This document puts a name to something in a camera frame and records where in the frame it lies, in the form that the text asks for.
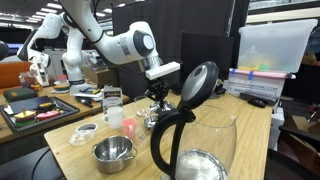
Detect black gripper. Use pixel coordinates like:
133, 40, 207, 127
145, 78, 171, 109

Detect clear glass pot lid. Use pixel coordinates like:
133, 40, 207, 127
68, 122, 99, 148

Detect clear drinking glass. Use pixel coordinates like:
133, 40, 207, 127
133, 95, 151, 118

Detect pink cup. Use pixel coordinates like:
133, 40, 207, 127
120, 117, 138, 139

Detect white carton with dark label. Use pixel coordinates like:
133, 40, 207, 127
101, 85, 124, 113

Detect white mug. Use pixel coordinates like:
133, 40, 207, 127
102, 106, 125, 130

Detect brown cardboard box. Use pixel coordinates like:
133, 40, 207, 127
82, 66, 116, 88

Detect black monitor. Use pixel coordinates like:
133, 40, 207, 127
179, 31, 235, 91

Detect white papers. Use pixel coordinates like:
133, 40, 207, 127
74, 86, 104, 102

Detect black marker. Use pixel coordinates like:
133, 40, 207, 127
74, 96, 95, 109

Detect black partition curtain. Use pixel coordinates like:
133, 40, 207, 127
111, 0, 236, 101

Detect black tray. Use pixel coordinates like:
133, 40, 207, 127
0, 95, 81, 133

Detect black computer mouse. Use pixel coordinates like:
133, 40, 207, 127
247, 98, 267, 109

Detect white printed moving box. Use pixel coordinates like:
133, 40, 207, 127
226, 68, 297, 100

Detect stack of coloured plates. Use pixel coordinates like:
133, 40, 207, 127
53, 81, 71, 95

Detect red cup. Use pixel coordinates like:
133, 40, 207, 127
56, 73, 69, 85

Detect black keyboard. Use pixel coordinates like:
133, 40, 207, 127
239, 91, 280, 104

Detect pink toy food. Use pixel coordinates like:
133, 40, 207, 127
35, 109, 63, 122

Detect black and yellow toy food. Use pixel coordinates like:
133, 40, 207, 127
37, 101, 57, 113

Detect white idle robot gripper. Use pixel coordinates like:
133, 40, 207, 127
29, 56, 51, 87

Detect translucent plastic bin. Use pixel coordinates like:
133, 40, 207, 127
237, 18, 319, 75

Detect dark blue board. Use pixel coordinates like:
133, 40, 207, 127
14, 95, 54, 113

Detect yellow red green toy sandwich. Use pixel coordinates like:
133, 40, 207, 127
13, 109, 37, 128

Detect dark green case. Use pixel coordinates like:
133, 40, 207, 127
3, 86, 39, 103

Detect black office chair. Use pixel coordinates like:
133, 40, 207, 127
264, 124, 320, 180

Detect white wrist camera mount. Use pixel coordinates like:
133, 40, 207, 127
145, 61, 181, 81

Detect glass kettle with black handle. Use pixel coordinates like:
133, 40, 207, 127
149, 60, 238, 180

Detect large steel two-handled pot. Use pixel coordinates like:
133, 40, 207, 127
91, 134, 138, 175

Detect black floor cable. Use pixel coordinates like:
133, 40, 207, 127
30, 146, 52, 180

